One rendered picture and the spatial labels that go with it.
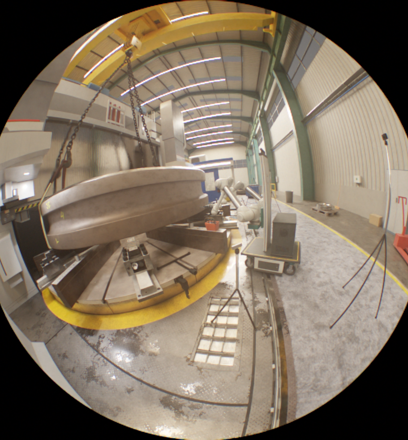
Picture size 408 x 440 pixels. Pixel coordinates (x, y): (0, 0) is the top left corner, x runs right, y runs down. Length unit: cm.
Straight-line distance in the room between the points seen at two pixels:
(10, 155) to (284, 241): 367
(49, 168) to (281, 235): 502
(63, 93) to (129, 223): 649
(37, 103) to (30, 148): 114
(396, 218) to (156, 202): 651
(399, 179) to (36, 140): 758
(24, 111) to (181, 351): 379
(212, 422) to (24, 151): 307
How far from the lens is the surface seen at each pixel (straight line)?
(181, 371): 146
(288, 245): 200
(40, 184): 410
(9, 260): 368
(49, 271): 314
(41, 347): 257
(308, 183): 1051
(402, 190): 561
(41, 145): 230
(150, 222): 202
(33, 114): 304
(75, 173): 446
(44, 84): 350
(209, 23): 1102
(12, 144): 230
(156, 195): 220
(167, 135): 695
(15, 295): 427
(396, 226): 575
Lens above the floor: 138
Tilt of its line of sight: 14 degrees down
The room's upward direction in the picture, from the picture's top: 7 degrees counter-clockwise
